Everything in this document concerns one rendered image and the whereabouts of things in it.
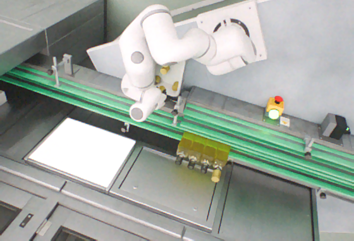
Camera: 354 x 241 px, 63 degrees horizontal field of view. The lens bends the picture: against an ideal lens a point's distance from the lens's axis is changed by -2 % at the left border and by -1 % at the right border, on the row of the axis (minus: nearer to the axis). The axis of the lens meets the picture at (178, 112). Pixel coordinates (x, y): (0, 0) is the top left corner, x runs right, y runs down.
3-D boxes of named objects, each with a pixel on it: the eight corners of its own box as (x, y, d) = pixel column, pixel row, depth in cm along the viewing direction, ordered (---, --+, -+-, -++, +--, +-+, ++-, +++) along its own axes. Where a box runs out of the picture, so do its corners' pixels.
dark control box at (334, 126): (320, 124, 140) (322, 135, 134) (328, 111, 135) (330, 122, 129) (337, 129, 139) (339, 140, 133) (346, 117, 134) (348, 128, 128)
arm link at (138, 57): (181, 77, 94) (168, 38, 98) (184, 44, 73) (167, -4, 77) (131, 90, 92) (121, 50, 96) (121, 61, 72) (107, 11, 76)
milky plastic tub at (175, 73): (152, 80, 154) (145, 88, 148) (156, 41, 140) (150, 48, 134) (183, 89, 152) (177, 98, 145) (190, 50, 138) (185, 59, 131)
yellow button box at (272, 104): (265, 107, 144) (263, 116, 138) (270, 95, 139) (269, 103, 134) (279, 111, 143) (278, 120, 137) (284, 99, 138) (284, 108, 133)
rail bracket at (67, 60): (72, 69, 163) (47, 90, 146) (70, 42, 152) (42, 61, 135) (79, 71, 162) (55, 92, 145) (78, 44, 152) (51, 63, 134)
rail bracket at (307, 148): (301, 137, 133) (301, 157, 123) (308, 126, 129) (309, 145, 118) (310, 140, 133) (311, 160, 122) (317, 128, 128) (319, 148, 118)
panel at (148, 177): (66, 119, 159) (24, 162, 133) (66, 115, 157) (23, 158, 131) (224, 174, 147) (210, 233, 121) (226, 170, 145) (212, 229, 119)
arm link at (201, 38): (202, 17, 84) (177, -4, 72) (217, 58, 81) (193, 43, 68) (164, 40, 90) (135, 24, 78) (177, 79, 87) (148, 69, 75)
